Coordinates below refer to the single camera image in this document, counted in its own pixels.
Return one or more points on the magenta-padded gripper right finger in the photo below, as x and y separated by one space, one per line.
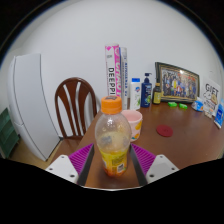
145 159

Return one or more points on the pink cup with orange print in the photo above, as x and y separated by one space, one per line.
136 123

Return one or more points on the blue and white tissue pack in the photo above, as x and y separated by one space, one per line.
197 105

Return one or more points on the dark blue pump bottle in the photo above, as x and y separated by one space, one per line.
146 95

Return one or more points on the white paper gift bag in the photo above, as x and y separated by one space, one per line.
211 95

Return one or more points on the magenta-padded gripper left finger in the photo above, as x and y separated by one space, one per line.
80 160

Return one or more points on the flat round red coaster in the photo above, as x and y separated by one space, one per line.
164 130

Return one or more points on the dark wooden chair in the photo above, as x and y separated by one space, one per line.
71 110

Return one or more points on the dark pump bottle yellow label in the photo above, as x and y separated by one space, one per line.
156 96

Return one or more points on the white bottle with blue cap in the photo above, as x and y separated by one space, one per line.
135 96

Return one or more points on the green plastic crate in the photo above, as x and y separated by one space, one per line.
7 133

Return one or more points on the framed group photo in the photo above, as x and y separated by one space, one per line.
178 83

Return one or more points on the orange-capped juice bottle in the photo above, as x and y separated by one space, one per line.
112 140

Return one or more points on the small green packet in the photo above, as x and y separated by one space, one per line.
183 106
172 104

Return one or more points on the small beige box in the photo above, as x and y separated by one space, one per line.
208 114

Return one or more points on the white refrigerator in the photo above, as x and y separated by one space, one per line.
31 106

